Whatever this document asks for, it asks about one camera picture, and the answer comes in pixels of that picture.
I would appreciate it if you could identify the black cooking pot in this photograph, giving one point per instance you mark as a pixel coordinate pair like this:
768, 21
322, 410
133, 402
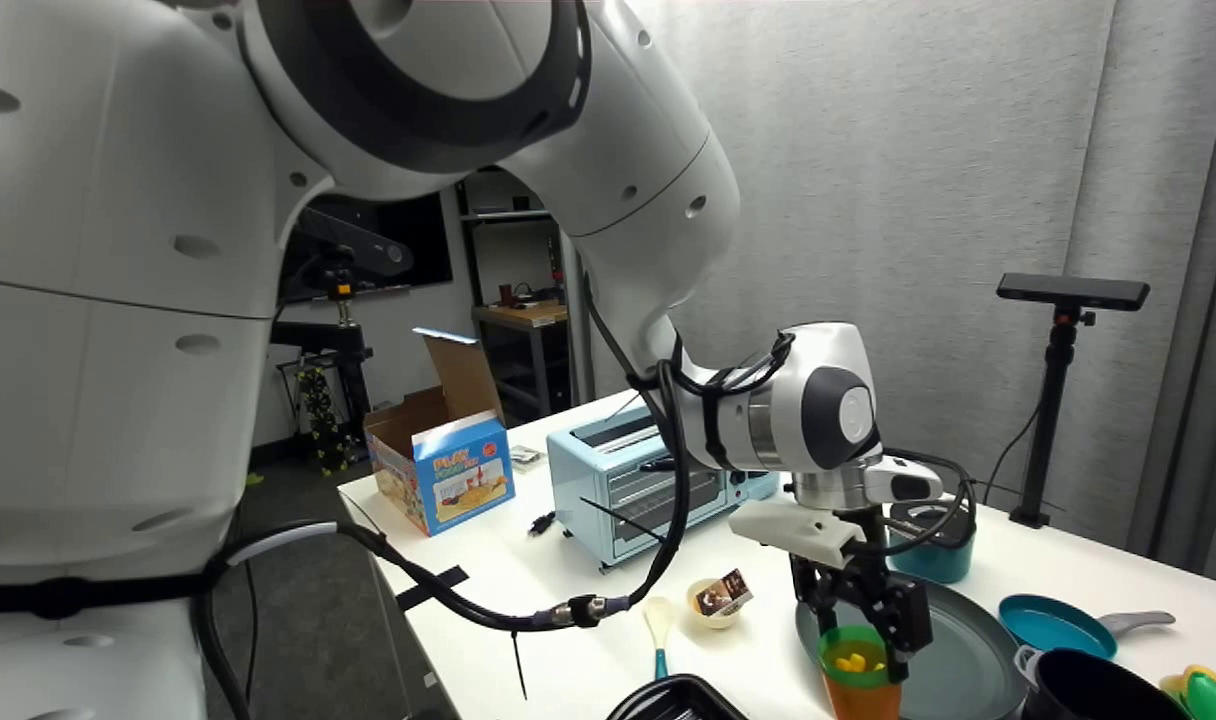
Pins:
1093, 693

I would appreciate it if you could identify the light blue toaster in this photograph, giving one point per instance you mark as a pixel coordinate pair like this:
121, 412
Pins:
594, 492

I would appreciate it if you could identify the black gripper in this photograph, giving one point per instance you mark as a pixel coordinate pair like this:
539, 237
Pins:
852, 586

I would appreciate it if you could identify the white paper card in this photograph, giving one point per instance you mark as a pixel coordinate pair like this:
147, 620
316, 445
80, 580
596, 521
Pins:
525, 453

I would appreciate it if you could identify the teal camping pot with lid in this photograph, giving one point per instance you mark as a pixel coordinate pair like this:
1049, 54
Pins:
934, 562

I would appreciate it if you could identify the small black connector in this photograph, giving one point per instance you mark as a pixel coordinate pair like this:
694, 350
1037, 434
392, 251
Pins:
540, 521

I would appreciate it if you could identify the yellow toy fries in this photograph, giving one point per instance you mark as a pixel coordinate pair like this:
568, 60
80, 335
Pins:
849, 656

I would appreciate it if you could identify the small cream cup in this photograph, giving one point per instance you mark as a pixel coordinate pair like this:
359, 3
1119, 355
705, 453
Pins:
705, 618

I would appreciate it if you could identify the teal camping plate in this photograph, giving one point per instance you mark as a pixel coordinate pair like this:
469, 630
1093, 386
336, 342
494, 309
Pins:
1052, 627

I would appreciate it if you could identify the black wall monitor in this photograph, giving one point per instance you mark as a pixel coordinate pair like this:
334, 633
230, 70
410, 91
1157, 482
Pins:
429, 242

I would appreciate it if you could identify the green plastic toy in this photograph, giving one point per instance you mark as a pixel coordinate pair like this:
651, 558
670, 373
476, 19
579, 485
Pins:
1214, 697

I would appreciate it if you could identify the dark shelving unit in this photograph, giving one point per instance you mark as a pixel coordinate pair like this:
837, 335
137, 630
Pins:
502, 255

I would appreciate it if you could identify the green plastic cup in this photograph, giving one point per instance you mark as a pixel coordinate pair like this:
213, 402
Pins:
832, 673

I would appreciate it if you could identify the black griddle tray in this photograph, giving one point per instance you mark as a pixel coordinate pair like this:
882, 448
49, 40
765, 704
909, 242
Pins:
674, 702

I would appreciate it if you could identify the wooden side table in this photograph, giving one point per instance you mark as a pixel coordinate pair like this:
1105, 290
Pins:
530, 319

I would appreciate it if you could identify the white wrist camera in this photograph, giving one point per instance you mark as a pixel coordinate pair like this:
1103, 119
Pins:
795, 531

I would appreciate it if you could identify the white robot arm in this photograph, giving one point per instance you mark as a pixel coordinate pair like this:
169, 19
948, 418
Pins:
100, 335

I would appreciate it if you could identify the black stereo camera bar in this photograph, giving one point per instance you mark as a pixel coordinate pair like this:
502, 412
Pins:
1072, 290

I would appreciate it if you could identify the grey curtain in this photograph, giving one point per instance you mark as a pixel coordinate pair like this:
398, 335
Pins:
902, 163

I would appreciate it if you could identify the brown coffee packet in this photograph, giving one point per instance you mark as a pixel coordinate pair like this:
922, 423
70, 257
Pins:
725, 589

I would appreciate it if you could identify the black camera stand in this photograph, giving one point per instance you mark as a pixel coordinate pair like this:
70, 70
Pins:
1049, 402
330, 344

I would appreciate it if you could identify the blue cardboard box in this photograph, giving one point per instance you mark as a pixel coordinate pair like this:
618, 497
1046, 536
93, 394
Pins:
392, 434

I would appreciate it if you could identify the blue printed box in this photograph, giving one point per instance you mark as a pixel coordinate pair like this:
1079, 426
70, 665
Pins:
460, 473

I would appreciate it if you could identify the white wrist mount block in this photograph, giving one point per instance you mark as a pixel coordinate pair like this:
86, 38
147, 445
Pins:
902, 476

